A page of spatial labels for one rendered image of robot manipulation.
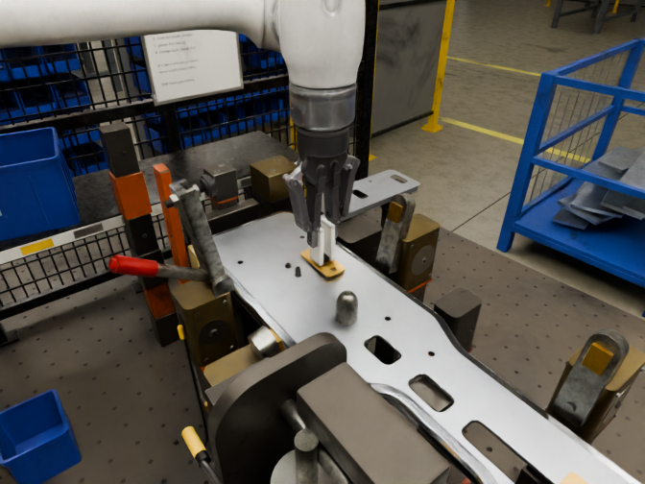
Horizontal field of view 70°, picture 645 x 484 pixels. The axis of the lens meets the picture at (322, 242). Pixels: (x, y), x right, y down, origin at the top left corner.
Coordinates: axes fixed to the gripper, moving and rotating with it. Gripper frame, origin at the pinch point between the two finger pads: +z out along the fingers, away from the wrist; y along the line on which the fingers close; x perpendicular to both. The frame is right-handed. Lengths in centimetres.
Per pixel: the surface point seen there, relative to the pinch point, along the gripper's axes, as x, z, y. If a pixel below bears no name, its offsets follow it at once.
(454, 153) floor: -160, 105, -252
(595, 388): 41.8, 0.4, -7.5
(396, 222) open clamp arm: 6.7, -3.4, -10.1
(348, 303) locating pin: 13.7, 0.7, 5.7
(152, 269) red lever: 1.0, -7.6, 27.4
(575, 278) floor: -19, 105, -176
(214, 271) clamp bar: 1.8, -4.2, 19.7
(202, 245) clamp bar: 1.8, -8.9, 20.8
